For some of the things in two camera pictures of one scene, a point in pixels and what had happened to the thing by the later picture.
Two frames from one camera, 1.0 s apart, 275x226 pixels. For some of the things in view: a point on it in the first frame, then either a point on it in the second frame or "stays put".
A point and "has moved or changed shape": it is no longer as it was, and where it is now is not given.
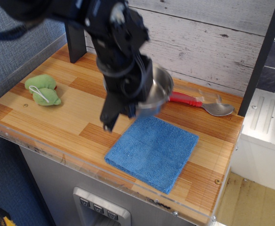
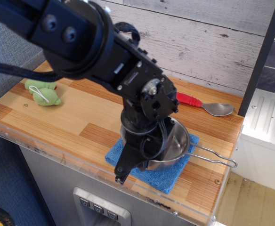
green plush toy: (42, 87) stays put
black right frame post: (264, 54) stays put
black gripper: (128, 80) -> (145, 139)
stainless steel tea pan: (162, 87) has moved or changed shape
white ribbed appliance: (261, 155) stays put
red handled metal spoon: (217, 109) stays put
